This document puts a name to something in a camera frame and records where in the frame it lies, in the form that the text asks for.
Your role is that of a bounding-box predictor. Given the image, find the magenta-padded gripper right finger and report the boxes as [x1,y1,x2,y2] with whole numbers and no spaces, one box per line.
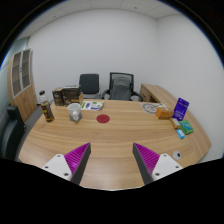
[132,142,184,186]

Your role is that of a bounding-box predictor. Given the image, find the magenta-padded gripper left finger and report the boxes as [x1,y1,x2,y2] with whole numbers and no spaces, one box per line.
[40,142,92,185]

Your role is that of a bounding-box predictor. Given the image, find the clear bottle with black cap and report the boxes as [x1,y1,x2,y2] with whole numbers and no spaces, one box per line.
[38,90,55,123]

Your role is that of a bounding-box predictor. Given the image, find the small white round object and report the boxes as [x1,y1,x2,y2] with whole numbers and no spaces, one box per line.
[172,150,182,161]

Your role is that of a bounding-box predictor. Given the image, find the small blue white box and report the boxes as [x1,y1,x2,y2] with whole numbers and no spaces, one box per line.
[175,128,186,140]

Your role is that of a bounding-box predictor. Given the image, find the small yellow packet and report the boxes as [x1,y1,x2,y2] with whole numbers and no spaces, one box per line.
[169,117,182,130]

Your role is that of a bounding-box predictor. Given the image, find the green box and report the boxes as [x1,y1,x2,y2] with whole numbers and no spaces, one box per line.
[178,119,195,136]

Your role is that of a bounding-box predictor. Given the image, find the orange box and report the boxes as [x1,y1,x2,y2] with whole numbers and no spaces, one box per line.
[155,106,175,120]

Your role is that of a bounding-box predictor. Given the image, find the white mug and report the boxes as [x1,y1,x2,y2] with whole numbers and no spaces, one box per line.
[67,102,83,123]

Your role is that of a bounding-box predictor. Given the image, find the black leather armchair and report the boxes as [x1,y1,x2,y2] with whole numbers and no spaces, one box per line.
[0,105,26,160]

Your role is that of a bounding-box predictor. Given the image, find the clear packet with round print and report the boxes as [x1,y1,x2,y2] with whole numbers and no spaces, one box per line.
[142,102,167,114]

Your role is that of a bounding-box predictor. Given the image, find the flat round red coaster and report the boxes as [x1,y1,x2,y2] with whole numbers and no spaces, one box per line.
[96,114,111,124]

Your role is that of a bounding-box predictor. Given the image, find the dark brown cardboard box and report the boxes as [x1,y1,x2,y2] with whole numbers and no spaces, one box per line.
[63,93,84,106]

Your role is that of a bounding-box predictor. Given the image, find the white leaflet with coloured prints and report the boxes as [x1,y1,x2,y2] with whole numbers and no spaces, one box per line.
[80,100,105,111]

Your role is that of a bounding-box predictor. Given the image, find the small brown box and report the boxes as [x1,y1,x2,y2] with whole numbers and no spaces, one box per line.
[51,87,65,107]

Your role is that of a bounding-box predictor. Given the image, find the wooden side desk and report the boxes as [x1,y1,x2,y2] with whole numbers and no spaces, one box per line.
[139,83,174,104]

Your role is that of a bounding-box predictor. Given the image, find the wooden cabinet with glass doors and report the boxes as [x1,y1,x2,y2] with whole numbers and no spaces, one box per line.
[7,48,38,122]

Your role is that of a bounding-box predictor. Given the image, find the black cardboard box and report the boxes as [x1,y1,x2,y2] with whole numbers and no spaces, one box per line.
[62,85,82,97]

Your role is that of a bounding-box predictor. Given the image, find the black mesh-back office chair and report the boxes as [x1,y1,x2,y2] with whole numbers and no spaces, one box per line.
[101,71,144,102]

